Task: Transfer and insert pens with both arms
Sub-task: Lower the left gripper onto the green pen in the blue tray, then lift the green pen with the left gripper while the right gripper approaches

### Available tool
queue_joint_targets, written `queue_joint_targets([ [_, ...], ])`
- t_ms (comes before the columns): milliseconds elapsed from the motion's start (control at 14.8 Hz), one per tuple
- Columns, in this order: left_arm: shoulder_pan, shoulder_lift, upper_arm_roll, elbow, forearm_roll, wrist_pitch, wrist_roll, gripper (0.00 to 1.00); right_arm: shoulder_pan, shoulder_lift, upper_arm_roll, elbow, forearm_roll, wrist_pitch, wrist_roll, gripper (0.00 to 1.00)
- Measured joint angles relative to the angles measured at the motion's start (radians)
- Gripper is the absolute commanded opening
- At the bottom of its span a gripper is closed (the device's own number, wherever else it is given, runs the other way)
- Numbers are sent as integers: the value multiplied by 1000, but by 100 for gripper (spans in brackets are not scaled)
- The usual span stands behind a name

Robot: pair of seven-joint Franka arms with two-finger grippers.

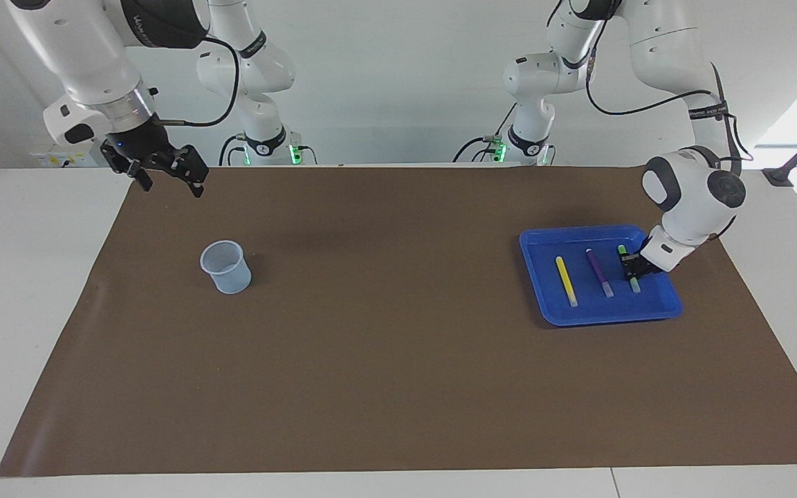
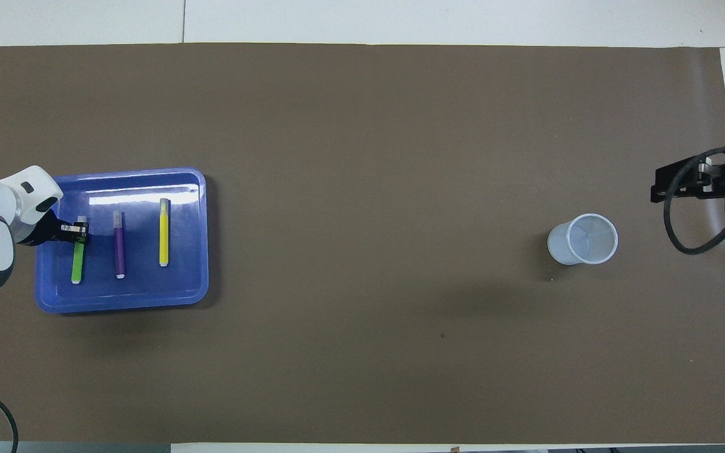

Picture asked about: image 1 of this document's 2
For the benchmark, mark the green marker pen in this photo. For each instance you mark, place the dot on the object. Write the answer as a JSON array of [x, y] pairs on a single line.
[[635, 285]]

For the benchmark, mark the translucent plastic cup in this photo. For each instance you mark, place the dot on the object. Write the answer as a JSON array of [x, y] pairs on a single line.
[[227, 273]]

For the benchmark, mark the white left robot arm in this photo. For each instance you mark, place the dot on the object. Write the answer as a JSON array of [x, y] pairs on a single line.
[[668, 41]]

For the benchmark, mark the blue plastic tray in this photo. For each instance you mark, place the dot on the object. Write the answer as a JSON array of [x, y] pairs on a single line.
[[654, 304]]

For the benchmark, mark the purple marker pen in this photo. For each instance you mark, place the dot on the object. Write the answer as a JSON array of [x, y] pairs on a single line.
[[599, 271]]

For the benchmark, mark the brown table mat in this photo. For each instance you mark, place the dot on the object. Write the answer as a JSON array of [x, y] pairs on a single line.
[[398, 380]]

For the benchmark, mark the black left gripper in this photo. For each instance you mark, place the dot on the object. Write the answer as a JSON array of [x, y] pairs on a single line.
[[644, 264]]

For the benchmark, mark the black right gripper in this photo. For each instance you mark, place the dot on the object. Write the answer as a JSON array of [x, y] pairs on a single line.
[[139, 142]]

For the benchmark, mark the yellow marker pen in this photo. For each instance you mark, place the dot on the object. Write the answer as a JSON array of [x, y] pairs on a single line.
[[565, 278]]

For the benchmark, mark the white wall socket box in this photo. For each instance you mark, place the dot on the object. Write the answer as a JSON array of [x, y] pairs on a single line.
[[52, 159]]

